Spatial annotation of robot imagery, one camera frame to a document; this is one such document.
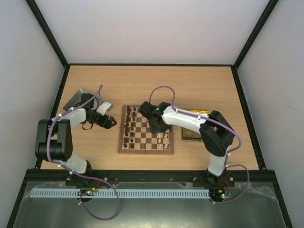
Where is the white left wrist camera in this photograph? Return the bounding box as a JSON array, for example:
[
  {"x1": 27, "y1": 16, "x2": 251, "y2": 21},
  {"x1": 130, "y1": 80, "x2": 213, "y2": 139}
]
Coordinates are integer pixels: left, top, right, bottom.
[{"x1": 96, "y1": 102, "x2": 113, "y2": 115}]

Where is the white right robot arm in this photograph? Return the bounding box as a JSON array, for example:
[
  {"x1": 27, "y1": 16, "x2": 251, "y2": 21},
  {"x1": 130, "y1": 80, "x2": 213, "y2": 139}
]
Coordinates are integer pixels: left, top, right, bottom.
[{"x1": 139, "y1": 101, "x2": 235, "y2": 186}]

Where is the gold metal tin tray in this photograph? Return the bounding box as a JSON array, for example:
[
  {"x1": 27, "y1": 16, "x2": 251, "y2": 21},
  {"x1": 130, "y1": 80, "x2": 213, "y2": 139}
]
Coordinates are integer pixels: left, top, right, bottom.
[{"x1": 180, "y1": 109, "x2": 211, "y2": 142}]

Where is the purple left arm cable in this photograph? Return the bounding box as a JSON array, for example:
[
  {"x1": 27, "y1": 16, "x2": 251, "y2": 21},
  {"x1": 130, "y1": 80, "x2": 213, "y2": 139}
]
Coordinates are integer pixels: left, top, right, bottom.
[{"x1": 47, "y1": 84, "x2": 121, "y2": 220}]

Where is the wooden chess board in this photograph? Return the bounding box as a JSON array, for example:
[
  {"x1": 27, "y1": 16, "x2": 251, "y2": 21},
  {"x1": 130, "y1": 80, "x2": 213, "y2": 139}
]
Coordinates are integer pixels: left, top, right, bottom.
[{"x1": 117, "y1": 104, "x2": 174, "y2": 155}]

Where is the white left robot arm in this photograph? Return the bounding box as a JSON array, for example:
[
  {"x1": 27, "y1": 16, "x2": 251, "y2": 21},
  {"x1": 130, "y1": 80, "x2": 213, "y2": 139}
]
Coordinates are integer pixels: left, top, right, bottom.
[{"x1": 35, "y1": 93, "x2": 117, "y2": 174}]

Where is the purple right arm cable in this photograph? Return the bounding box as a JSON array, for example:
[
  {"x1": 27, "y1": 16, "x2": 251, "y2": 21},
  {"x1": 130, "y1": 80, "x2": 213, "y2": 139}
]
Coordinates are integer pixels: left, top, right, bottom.
[{"x1": 149, "y1": 85, "x2": 250, "y2": 205}]

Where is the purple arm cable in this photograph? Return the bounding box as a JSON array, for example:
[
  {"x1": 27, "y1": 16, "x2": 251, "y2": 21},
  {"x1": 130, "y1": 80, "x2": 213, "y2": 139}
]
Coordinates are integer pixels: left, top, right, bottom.
[
  {"x1": 47, "y1": 84, "x2": 121, "y2": 220},
  {"x1": 149, "y1": 85, "x2": 250, "y2": 205}
]

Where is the slotted white cable duct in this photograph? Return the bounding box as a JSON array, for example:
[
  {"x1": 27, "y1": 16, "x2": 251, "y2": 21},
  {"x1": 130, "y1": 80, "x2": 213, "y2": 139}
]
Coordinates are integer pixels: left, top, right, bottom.
[{"x1": 30, "y1": 189, "x2": 209, "y2": 199}]

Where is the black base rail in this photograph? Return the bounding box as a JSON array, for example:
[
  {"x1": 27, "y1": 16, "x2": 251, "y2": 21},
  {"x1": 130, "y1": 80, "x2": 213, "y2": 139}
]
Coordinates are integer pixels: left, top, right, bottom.
[{"x1": 23, "y1": 169, "x2": 277, "y2": 188}]

